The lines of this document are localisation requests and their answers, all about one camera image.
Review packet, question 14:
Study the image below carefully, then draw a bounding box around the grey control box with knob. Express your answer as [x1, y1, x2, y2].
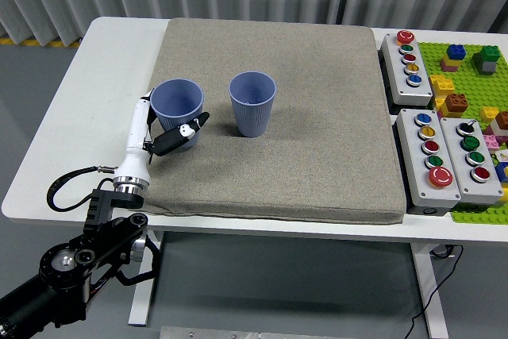
[439, 116, 505, 205]

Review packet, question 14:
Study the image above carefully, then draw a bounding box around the blue ribbed plastic cup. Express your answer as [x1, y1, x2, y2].
[229, 71, 278, 139]
[149, 79, 206, 149]

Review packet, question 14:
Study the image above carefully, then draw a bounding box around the yellow toy brick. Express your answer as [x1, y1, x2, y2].
[429, 74, 455, 98]
[439, 55, 464, 73]
[479, 106, 500, 124]

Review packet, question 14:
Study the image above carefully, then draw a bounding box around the white table leg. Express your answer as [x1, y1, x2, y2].
[127, 229, 164, 326]
[410, 243, 449, 339]

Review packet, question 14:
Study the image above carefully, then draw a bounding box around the yellow black floor tape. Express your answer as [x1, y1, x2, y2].
[0, 36, 83, 48]

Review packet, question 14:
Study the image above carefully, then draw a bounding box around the green brick baseplate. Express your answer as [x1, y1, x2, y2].
[418, 40, 508, 225]

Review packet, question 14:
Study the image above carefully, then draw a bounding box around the black box base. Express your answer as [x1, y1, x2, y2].
[406, 204, 448, 217]

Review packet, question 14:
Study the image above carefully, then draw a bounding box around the grey-brown mat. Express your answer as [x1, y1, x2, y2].
[116, 17, 408, 225]

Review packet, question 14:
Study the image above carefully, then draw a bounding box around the grey five-button control box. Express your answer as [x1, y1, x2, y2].
[395, 108, 463, 210]
[380, 30, 434, 108]

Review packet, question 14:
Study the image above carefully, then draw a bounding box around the thin black floor cable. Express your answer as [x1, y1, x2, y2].
[405, 244, 464, 339]

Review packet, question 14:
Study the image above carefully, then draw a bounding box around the green toy brick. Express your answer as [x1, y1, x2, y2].
[471, 45, 502, 65]

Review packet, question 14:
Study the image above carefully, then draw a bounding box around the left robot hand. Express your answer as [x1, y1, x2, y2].
[113, 88, 211, 183]

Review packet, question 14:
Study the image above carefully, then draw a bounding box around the pink toy brick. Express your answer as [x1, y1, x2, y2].
[482, 122, 508, 152]

